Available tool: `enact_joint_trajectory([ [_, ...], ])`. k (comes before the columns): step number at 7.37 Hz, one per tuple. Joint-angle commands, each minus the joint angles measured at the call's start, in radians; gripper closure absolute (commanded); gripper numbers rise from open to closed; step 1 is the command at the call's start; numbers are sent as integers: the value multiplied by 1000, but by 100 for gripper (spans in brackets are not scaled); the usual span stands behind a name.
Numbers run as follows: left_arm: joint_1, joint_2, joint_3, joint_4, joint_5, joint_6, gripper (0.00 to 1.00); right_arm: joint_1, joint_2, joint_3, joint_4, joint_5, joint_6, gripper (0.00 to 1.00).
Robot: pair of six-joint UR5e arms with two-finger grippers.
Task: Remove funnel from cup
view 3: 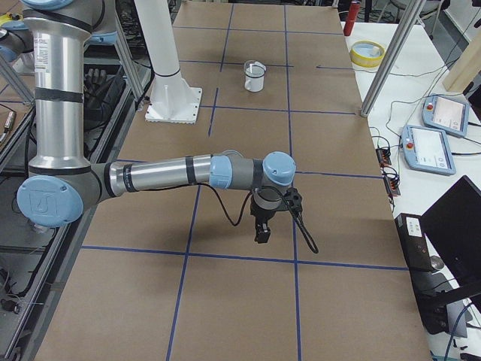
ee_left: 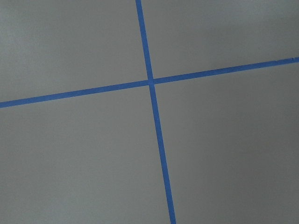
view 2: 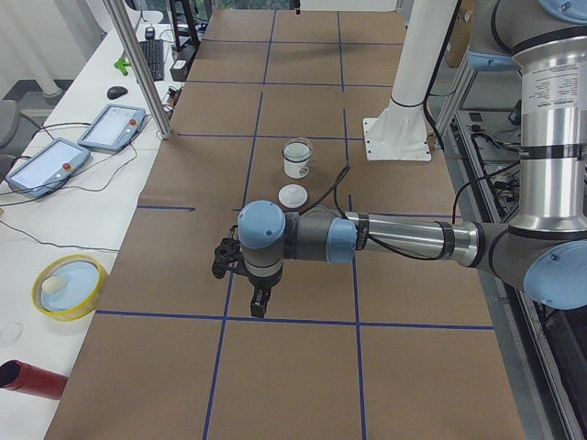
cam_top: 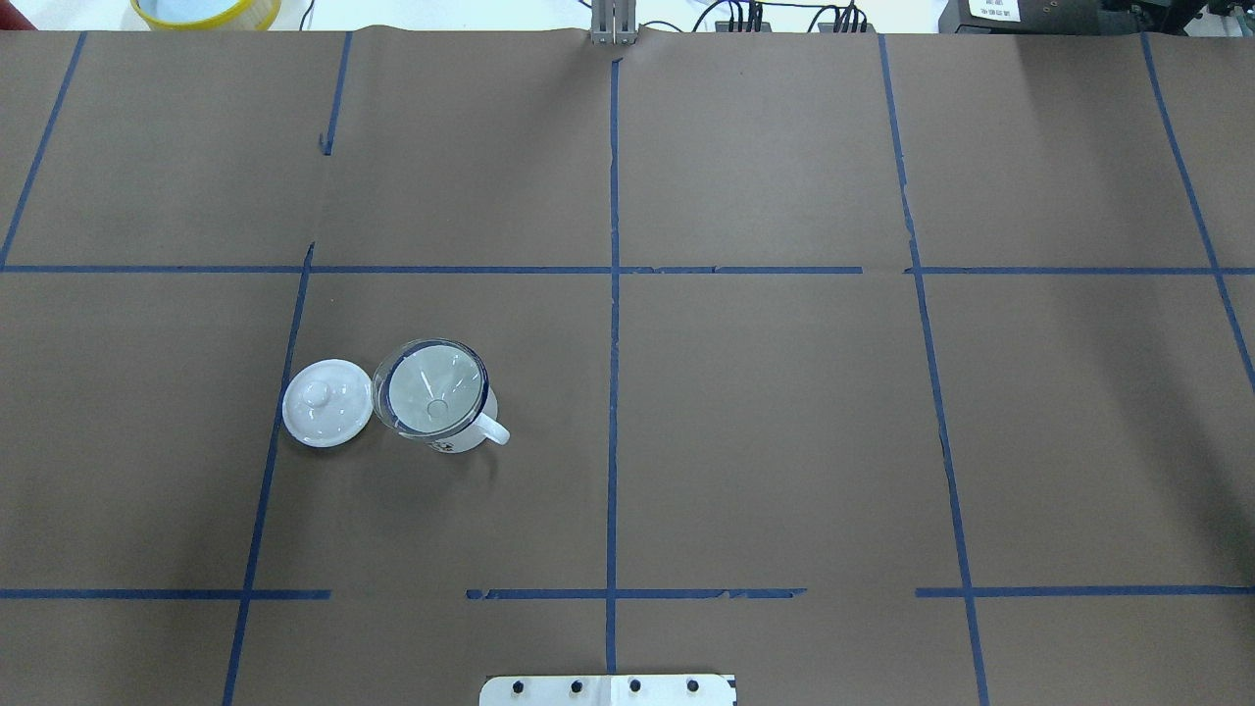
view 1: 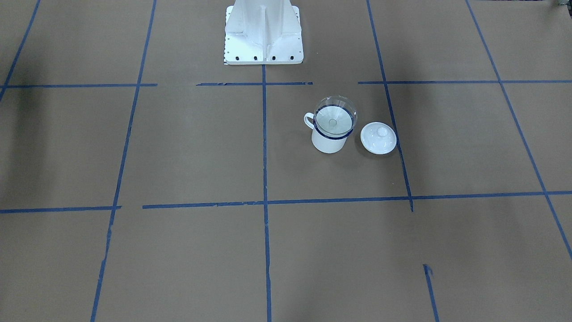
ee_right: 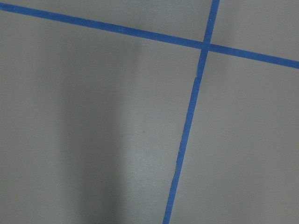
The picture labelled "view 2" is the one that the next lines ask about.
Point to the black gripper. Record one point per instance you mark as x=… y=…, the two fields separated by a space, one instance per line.
x=261 y=282

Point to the clear glass funnel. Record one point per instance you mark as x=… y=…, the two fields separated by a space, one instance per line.
x=297 y=151

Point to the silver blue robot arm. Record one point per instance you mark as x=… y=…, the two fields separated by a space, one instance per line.
x=542 y=250

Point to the white enamel mug lid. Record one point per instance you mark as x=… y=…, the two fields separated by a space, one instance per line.
x=292 y=196

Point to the white enamel mug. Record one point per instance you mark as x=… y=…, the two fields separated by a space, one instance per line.
x=296 y=171

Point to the yellow rimmed blue bowl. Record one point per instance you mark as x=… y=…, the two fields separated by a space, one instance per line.
x=69 y=288

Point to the far blue teach pendant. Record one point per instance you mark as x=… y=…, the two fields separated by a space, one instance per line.
x=113 y=128

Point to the blue teach pendant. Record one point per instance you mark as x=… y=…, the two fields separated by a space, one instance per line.
x=113 y=128
x=49 y=169

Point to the near blue teach pendant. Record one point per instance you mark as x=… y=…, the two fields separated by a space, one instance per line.
x=49 y=169

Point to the black power adapter box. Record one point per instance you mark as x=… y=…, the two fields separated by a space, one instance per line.
x=183 y=63

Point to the clear glass dish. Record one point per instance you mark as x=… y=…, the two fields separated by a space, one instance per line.
x=10 y=333

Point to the red cylinder tube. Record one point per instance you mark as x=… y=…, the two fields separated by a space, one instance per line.
x=22 y=377

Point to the black computer mouse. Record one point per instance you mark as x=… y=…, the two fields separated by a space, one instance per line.
x=116 y=92

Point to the black keyboard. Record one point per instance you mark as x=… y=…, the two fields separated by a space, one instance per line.
x=153 y=52

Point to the green plastic clamp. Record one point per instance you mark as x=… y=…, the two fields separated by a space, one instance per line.
x=122 y=64

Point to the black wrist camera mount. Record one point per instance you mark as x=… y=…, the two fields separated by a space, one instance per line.
x=228 y=256

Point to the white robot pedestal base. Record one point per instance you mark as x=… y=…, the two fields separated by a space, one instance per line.
x=399 y=132

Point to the aluminium frame post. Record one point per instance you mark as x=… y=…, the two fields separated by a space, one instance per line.
x=122 y=24

